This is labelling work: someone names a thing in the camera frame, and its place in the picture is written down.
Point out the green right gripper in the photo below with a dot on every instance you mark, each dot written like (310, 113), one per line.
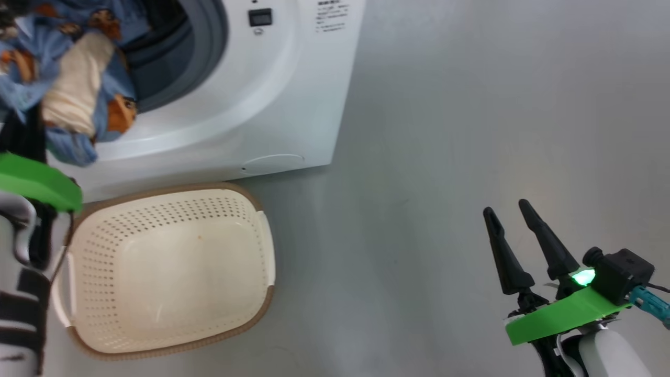
(565, 314)

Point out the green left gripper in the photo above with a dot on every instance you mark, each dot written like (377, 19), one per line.
(31, 180)

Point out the blue bear garment cream lining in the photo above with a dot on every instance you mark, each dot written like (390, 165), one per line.
(78, 78)

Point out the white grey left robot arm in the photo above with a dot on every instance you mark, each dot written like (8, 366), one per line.
(21, 293)

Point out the cream perforated laundry basket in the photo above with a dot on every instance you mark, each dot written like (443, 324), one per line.
(172, 272)

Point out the grey rubber door gasket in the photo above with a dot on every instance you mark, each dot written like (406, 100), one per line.
(207, 52)

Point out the white front-load washing machine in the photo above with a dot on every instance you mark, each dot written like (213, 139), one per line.
(272, 104)

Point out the black door lock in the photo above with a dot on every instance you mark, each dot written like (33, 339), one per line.
(260, 17)

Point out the round white filter cover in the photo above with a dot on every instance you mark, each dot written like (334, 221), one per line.
(273, 164)

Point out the black text sticker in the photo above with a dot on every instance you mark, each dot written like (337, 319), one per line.
(332, 15)

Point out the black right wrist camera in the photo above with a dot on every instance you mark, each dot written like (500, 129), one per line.
(623, 275)

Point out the teal right camera connector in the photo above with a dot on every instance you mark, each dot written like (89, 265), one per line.
(651, 303)

